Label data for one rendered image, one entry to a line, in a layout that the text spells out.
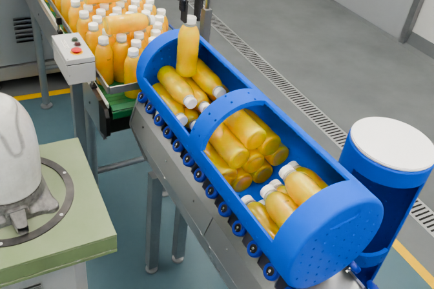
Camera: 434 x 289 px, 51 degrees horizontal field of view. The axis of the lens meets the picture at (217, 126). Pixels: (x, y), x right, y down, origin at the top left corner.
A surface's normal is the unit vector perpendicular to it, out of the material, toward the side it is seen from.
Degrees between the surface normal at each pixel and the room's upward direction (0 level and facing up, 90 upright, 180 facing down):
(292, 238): 62
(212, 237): 70
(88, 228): 2
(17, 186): 94
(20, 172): 90
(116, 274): 0
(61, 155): 2
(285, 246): 75
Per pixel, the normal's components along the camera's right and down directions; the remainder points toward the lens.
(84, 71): 0.49, 0.56
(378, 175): -0.50, 0.47
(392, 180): -0.20, 0.57
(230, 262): -0.77, -0.06
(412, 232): 0.11, -0.80
